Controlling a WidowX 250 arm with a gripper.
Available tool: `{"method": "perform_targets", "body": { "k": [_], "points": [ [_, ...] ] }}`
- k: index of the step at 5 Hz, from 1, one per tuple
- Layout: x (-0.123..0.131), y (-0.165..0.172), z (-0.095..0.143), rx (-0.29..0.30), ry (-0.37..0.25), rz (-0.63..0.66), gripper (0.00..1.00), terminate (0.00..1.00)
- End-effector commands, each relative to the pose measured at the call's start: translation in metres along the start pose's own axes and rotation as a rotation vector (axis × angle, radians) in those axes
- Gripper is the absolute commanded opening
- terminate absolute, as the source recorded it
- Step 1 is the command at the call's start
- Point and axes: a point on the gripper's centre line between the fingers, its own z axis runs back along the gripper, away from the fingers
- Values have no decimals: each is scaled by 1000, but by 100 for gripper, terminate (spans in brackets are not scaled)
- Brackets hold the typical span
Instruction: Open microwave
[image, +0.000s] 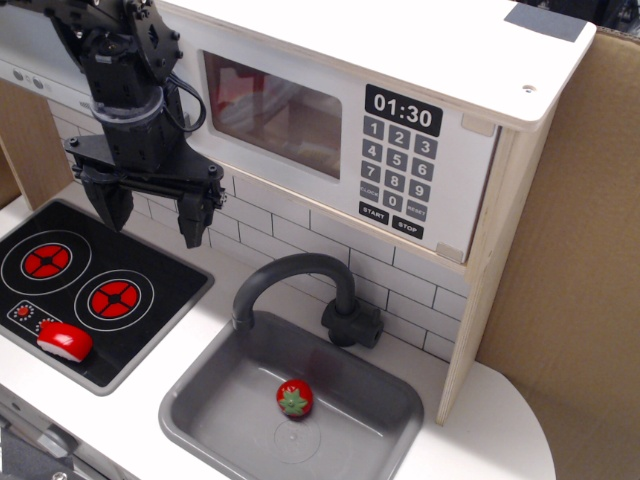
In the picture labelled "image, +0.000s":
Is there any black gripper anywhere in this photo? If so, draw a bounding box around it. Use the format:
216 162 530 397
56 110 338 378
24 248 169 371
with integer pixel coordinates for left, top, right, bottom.
64 115 225 249

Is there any white toy microwave door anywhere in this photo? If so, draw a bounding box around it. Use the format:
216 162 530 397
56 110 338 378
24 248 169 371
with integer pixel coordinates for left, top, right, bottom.
183 20 500 264

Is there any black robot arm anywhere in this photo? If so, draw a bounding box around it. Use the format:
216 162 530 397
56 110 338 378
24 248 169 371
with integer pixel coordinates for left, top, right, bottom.
1 1 225 248

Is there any white wooden microwave cabinet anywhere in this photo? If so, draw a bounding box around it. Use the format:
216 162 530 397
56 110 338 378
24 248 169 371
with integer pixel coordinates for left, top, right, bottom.
160 1 596 423

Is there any black toy stovetop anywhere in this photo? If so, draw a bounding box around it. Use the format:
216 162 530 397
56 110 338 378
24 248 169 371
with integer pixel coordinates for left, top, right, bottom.
1 201 214 396

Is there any salmon sushi toy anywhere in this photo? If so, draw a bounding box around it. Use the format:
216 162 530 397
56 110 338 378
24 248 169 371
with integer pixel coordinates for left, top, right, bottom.
212 68 288 132

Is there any red tuna sushi toy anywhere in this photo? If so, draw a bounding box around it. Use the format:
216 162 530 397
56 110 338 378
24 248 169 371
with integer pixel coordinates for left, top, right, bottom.
36 321 93 363

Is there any grey toy range hood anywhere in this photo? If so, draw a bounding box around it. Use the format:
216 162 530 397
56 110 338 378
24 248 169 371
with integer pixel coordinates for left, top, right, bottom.
1 6 91 116

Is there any dark grey toy faucet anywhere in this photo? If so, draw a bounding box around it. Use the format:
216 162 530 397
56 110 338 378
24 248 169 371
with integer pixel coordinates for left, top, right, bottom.
231 253 384 349

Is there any grey plastic sink basin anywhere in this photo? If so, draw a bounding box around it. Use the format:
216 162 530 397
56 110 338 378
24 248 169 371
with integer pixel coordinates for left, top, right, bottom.
159 312 424 479

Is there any red toy strawberry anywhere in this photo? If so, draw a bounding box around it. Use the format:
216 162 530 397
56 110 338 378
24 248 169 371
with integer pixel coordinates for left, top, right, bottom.
276 379 314 418

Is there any grey oven front panel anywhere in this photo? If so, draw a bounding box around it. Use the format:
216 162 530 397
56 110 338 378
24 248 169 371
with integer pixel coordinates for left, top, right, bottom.
1 387 135 479

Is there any brown cardboard panel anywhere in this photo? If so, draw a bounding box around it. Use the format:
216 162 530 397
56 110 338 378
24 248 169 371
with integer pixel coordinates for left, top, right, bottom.
477 29 639 479

